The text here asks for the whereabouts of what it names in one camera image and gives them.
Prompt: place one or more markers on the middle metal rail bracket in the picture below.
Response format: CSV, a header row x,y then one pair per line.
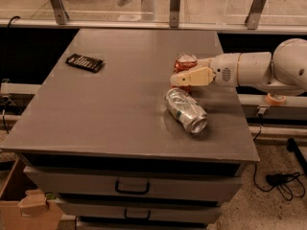
x,y
174,13

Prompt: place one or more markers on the silver crushed 7up can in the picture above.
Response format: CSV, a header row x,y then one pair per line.
x,y
186,110

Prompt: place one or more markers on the grey drawer cabinet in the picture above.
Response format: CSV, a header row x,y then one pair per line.
x,y
82,132

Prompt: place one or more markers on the right metal rail bracket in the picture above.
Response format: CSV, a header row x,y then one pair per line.
x,y
254,14

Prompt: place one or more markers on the black power adapter with cable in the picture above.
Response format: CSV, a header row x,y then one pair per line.
x,y
280,182

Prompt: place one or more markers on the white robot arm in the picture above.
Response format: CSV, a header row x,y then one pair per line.
x,y
284,72

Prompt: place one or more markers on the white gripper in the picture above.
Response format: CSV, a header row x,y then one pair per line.
x,y
224,69

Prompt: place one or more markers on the black drawer handle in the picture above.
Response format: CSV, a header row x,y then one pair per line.
x,y
137,190
137,214

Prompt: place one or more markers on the red coke can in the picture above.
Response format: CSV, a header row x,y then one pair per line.
x,y
185,61

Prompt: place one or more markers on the left metal rail bracket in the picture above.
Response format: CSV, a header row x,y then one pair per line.
x,y
59,12

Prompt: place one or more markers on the brown cardboard box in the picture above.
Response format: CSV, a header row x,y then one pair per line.
x,y
24,206

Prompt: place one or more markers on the metal rail bracket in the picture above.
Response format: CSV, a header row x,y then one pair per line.
x,y
59,12
254,14
174,13

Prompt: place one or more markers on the black snack bar packet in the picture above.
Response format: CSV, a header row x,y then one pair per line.
x,y
90,64

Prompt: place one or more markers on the black top drawer handle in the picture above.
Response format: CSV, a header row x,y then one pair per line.
x,y
137,190

